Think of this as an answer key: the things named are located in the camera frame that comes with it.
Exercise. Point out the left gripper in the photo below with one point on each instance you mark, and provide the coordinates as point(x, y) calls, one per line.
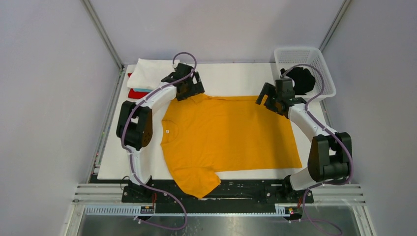
point(195, 89)

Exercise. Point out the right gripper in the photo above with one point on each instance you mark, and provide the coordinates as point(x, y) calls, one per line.
point(272, 99)

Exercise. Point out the yellow t shirt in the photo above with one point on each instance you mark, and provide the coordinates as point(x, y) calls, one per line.
point(205, 135)

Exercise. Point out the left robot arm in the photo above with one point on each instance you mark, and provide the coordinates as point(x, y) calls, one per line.
point(135, 124)

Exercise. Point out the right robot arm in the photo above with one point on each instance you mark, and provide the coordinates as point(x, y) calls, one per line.
point(330, 156)

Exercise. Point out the black t shirt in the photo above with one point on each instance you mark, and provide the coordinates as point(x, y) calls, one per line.
point(302, 80)

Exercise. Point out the white folded t shirt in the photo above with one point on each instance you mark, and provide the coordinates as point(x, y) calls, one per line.
point(148, 73)

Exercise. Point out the blue folded t shirt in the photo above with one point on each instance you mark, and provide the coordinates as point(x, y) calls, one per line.
point(142, 90)

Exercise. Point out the red folded t shirt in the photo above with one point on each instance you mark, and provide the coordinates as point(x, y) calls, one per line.
point(137, 93)

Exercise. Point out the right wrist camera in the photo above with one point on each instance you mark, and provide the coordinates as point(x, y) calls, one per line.
point(285, 86)

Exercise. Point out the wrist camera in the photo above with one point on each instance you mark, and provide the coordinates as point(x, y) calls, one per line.
point(178, 66)
point(285, 86)

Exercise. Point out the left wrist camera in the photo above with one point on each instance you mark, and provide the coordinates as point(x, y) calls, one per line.
point(178, 66)

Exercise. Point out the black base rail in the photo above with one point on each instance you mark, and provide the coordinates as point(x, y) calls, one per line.
point(247, 197)

